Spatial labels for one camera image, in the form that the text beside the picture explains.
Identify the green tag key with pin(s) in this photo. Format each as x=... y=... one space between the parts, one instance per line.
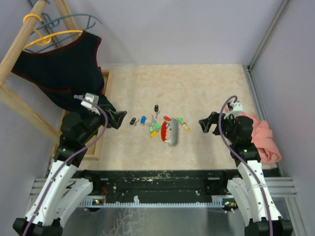
x=180 y=120
x=154 y=127

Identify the yellow tag key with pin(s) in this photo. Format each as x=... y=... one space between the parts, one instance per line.
x=154 y=133
x=185 y=126

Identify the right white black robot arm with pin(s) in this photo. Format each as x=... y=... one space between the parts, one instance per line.
x=250 y=191

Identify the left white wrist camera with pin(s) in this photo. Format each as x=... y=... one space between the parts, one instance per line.
x=89 y=102

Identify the teal plastic hanger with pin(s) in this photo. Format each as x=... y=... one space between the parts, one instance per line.
x=70 y=24

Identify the blue tag key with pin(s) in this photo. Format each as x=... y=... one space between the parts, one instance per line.
x=143 y=120

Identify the aluminium frame post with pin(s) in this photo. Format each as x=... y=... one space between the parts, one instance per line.
x=269 y=32

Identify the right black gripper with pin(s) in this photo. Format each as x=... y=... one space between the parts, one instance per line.
x=206 y=123

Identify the black tag key left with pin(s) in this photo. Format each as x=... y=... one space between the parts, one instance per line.
x=134 y=121

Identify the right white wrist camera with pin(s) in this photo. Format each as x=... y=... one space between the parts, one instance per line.
x=233 y=110

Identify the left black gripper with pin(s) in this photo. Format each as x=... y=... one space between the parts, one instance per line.
x=115 y=117

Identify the red tag key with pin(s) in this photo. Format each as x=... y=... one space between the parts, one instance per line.
x=166 y=118

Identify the yellow plastic hanger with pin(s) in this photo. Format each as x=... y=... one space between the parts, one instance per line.
x=44 y=40

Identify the black tag key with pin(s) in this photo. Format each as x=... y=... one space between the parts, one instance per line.
x=134 y=121
x=157 y=111

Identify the dark navy vest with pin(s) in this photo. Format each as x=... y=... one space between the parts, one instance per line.
x=65 y=72

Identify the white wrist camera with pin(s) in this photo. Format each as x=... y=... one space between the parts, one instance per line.
x=89 y=102
x=233 y=110

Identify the pink cloth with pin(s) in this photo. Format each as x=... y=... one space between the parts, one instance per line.
x=262 y=137

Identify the black tag key upper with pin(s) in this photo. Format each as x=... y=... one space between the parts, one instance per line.
x=157 y=111

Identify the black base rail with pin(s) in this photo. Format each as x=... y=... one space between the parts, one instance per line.
x=159 y=187

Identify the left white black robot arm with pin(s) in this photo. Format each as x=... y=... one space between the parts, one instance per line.
x=61 y=195

